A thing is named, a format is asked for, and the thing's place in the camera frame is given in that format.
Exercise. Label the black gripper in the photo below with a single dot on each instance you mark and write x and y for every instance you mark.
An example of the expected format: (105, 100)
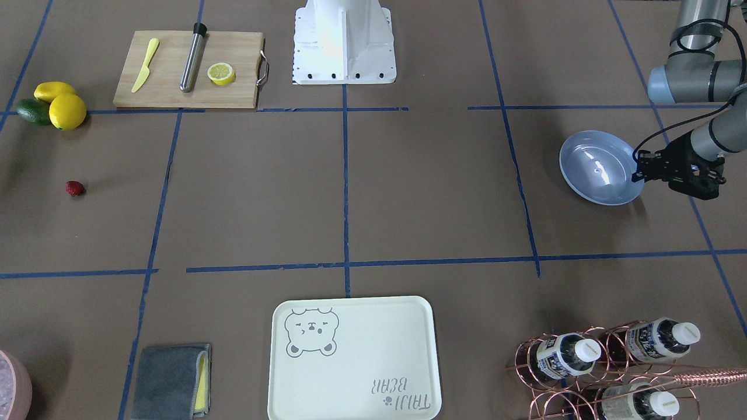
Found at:
(677, 156)

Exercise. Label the blue plate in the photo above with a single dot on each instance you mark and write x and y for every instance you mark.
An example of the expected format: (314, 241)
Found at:
(599, 167)

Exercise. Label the red strawberry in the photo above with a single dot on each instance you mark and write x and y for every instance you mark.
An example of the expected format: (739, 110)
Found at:
(75, 188)

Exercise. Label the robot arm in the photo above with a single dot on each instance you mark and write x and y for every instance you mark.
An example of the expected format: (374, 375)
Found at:
(692, 74)

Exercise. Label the tea bottle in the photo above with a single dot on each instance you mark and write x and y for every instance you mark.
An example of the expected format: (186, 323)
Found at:
(661, 340)
(562, 357)
(635, 401)

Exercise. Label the tea bottle lower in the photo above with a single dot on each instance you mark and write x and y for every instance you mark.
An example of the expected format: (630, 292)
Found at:
(635, 401)

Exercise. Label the cream bear tray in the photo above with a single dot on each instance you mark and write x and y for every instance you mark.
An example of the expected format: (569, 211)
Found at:
(354, 358)

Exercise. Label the wooden cutting board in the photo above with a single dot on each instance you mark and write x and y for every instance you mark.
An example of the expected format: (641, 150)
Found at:
(242, 50)

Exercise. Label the half lemon slice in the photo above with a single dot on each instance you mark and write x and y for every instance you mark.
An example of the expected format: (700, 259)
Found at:
(221, 74)

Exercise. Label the steel muddler black tip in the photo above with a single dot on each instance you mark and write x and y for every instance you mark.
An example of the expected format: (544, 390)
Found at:
(197, 45)

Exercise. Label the yellow plastic knife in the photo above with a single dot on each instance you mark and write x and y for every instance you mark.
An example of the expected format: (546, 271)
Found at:
(145, 71)

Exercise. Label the grey yellow folded cloth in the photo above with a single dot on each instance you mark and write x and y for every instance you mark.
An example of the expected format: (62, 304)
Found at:
(173, 382)

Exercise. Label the yellow lemon front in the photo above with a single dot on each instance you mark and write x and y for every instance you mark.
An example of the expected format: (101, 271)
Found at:
(67, 111)

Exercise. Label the yellow lemon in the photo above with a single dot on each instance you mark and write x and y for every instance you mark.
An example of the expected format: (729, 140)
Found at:
(67, 111)
(48, 91)

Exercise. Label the yellow lemon back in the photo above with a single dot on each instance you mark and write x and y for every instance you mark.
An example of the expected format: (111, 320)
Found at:
(48, 91)

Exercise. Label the green avocado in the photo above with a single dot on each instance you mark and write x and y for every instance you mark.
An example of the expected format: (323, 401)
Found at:
(34, 111)

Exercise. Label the pink ice bowl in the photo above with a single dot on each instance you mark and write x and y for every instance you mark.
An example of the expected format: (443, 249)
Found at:
(16, 388)

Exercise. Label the copper wire bottle rack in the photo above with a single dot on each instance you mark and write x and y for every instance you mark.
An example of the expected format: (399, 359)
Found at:
(583, 397)

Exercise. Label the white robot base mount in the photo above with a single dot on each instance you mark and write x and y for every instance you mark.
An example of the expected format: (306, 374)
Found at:
(343, 43)

